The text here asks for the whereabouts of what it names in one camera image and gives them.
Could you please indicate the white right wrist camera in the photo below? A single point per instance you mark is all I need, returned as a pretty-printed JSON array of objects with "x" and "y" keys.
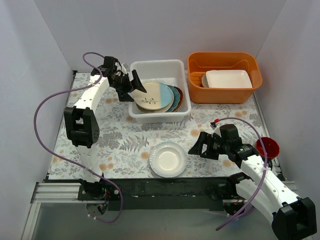
[{"x": 216, "y": 130}]

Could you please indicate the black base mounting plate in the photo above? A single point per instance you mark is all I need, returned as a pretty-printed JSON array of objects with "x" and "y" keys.
[{"x": 208, "y": 193}]

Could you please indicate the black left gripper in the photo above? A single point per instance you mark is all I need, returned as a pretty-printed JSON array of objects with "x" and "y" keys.
[{"x": 127, "y": 85}]

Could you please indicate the red bowl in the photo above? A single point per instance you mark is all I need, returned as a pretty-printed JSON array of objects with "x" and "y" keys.
[{"x": 272, "y": 149}]

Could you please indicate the white deep paper plate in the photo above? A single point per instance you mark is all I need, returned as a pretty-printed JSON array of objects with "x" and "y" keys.
[{"x": 168, "y": 159}]

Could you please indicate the cream and blue plate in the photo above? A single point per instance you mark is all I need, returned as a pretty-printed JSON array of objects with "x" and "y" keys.
[{"x": 157, "y": 96}]

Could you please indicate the white rectangular dish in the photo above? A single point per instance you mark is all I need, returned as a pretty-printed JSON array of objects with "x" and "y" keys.
[{"x": 228, "y": 79}]

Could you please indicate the white plastic bin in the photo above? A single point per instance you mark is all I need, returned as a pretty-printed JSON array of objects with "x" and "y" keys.
[{"x": 170, "y": 72}]

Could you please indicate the floral table mat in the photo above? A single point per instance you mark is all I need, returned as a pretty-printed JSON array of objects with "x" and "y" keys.
[{"x": 124, "y": 146}]

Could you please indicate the red round plate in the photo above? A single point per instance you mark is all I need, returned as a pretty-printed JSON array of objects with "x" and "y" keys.
[{"x": 181, "y": 98}]

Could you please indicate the orange plastic basket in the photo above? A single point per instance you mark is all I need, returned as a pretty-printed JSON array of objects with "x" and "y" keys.
[{"x": 198, "y": 63}]

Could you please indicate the round cream dish in basket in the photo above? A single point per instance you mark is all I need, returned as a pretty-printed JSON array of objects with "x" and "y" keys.
[{"x": 204, "y": 81}]

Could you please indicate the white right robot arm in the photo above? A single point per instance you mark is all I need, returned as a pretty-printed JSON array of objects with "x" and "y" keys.
[{"x": 291, "y": 217}]

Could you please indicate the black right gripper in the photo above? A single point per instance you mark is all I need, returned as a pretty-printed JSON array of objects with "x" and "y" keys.
[{"x": 206, "y": 145}]

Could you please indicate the teal scalloped plate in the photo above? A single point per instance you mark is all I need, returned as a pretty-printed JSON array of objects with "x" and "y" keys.
[{"x": 176, "y": 98}]

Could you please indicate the cream plate with leaf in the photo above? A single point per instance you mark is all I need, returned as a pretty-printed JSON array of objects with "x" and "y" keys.
[{"x": 147, "y": 111}]

